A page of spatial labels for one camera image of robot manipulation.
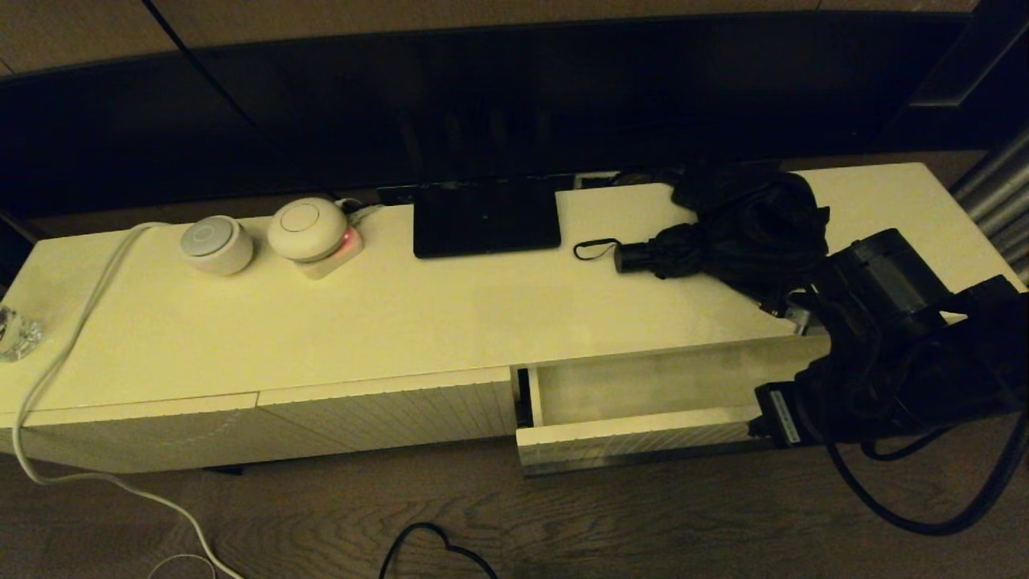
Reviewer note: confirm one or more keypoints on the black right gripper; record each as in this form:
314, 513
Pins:
804, 402

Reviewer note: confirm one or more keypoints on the white fluted drawer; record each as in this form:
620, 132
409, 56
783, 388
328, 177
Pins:
627, 442

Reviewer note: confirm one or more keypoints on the black umbrella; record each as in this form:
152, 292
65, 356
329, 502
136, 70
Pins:
723, 233

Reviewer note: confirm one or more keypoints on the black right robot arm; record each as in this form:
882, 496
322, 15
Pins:
892, 273

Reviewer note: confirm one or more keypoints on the white TV cabinet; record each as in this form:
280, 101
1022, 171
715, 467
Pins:
402, 322

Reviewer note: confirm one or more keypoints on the grey pleated curtain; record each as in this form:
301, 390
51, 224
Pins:
997, 193

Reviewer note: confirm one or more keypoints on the white fluted cabinet front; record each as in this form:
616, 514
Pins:
402, 410

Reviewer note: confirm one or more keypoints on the large black television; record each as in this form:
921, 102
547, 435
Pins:
482, 96

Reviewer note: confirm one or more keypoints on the white power strip red light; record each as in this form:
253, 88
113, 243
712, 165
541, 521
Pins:
344, 254

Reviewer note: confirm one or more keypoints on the white dome-shaped device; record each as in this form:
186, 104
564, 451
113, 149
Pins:
305, 229

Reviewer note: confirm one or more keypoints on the small white round speaker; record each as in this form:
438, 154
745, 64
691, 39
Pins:
215, 245

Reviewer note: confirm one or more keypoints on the white smooth cabinet front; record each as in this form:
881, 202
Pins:
120, 438

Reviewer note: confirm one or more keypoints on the clear glass object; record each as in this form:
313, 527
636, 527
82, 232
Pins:
18, 334

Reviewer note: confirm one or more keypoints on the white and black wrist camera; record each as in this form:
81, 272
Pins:
804, 322

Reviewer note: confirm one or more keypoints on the black television base plate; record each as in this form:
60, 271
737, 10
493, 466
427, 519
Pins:
482, 221

